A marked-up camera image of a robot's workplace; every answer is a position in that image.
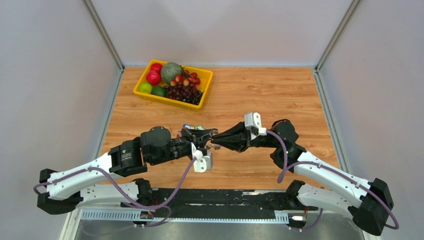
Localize green melon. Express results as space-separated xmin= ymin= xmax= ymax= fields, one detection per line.
xmin=160 ymin=62 xmax=183 ymax=85

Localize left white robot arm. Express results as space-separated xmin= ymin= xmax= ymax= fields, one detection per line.
xmin=33 ymin=126 xmax=218 ymax=215

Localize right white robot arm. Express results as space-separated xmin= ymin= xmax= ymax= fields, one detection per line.
xmin=211 ymin=119 xmax=400 ymax=236

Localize pile of coloured tagged keys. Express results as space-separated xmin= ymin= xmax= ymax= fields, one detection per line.
xmin=176 ymin=124 xmax=204 ymax=138

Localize red apple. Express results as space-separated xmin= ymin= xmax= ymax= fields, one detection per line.
xmin=150 ymin=62 xmax=163 ymax=75
xmin=146 ymin=70 xmax=162 ymax=86

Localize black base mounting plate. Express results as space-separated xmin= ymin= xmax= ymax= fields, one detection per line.
xmin=135 ymin=188 xmax=317 ymax=221

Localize purple grape bunch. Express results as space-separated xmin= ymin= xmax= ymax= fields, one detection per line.
xmin=163 ymin=84 xmax=204 ymax=106

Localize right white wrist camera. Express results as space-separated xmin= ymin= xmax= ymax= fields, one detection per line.
xmin=244 ymin=112 xmax=267 ymax=141

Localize red apple back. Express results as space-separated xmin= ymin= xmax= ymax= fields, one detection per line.
xmin=150 ymin=62 xmax=163 ymax=75

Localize aluminium frame rail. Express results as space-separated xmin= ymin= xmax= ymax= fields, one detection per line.
xmin=62 ymin=187 xmax=332 ymax=224

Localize large silver keyring with clips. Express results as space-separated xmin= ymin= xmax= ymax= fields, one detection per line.
xmin=205 ymin=142 xmax=221 ymax=150

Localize light green lime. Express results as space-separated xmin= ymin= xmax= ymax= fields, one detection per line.
xmin=138 ymin=82 xmax=153 ymax=94

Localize red apple front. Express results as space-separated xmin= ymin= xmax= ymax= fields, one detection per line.
xmin=146 ymin=70 xmax=162 ymax=86

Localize dark green lime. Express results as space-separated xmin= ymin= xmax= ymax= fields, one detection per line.
xmin=151 ymin=85 xmax=167 ymax=98

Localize red lychee cluster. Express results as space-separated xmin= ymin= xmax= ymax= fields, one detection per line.
xmin=169 ymin=70 xmax=201 ymax=90

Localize yellow plastic tray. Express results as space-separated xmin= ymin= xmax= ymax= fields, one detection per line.
xmin=133 ymin=59 xmax=213 ymax=111

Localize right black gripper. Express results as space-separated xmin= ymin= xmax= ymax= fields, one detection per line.
xmin=210 ymin=120 xmax=280 ymax=154

